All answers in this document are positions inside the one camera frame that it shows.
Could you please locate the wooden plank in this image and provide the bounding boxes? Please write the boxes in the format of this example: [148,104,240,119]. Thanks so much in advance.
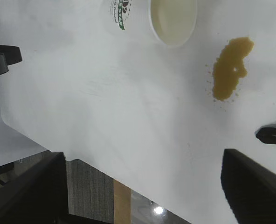
[113,179,132,224]

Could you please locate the white paper coffee cup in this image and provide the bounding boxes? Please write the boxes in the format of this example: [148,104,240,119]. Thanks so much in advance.
[100,0,198,49]

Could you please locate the brown liquid spill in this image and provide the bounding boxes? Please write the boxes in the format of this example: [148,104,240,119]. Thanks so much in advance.
[205,36,255,103]

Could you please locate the black and purple cloth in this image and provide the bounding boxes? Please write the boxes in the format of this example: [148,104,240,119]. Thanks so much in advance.
[255,121,276,144]

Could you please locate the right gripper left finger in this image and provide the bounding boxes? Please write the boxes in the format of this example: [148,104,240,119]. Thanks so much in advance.
[0,151,69,224]

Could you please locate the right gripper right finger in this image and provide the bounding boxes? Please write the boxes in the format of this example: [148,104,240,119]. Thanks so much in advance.
[221,148,276,224]

